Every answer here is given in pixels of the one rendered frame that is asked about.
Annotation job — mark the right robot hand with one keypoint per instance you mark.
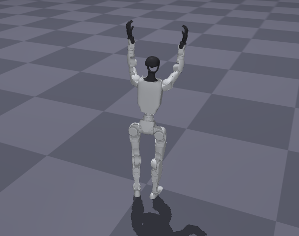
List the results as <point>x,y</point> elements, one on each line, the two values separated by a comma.
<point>185,35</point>

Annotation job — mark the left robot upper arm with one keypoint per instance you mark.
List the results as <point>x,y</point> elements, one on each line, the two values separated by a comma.
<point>133,72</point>

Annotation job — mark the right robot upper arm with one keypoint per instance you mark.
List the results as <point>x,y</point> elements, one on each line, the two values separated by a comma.
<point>168,83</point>

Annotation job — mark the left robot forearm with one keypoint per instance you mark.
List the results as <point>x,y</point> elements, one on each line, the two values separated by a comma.
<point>131,51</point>

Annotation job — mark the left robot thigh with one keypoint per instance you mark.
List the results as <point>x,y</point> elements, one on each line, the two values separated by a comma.
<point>135,142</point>

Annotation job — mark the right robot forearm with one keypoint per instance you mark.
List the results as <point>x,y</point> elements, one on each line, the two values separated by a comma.
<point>180,58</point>

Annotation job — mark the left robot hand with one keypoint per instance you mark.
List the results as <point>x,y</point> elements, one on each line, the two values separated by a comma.
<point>129,31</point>

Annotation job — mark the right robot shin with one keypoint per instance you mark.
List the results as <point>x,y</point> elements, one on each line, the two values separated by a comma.
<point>156,176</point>

